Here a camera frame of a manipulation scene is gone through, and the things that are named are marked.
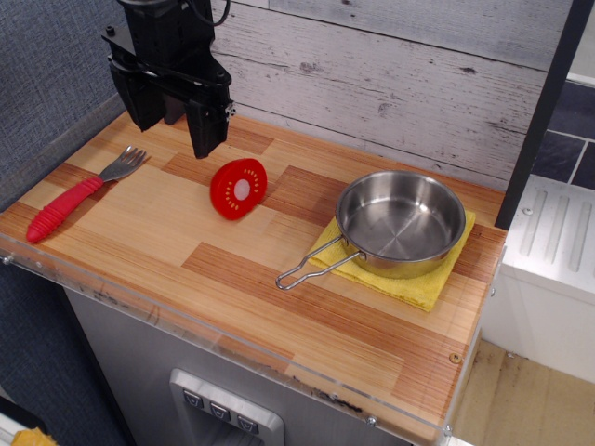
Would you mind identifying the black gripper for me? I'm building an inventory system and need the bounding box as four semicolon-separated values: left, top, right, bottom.
101;1;233;159

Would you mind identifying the red toy pepper half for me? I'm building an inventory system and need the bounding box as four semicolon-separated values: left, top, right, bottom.
210;158;268;220

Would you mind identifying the yellow cloth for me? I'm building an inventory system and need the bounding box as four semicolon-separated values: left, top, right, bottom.
307;210;476;312

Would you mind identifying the grey toy fridge cabinet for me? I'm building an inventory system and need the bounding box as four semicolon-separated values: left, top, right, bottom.
66;291;404;445

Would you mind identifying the clear acrylic table edge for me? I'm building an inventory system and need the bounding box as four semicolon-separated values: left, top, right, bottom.
1;236;454;445

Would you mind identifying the silver dispenser button panel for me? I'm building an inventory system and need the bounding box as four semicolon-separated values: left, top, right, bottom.
169;368;285;445

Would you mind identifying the yellow object at corner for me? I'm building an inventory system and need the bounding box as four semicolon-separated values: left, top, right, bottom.
10;428;58;446

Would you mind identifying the white toy sink unit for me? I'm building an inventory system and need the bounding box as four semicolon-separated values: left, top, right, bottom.
481;176;594;382

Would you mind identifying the black left frame post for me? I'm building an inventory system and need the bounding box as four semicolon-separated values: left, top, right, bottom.
164;95;186;125

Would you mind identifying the black frame post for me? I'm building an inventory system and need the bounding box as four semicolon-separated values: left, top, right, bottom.
495;0;594;230
164;95;186;125

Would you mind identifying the red handled fork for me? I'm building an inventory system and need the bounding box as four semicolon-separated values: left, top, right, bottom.
26;146;147;243

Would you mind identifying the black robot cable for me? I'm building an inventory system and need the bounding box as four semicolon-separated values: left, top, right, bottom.
185;0;232;27

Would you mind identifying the silver pot with wire handle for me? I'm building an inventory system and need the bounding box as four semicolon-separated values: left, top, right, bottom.
275;170;466;291

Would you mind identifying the black right frame post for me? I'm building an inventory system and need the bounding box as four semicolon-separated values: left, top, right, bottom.
495;0;594;230

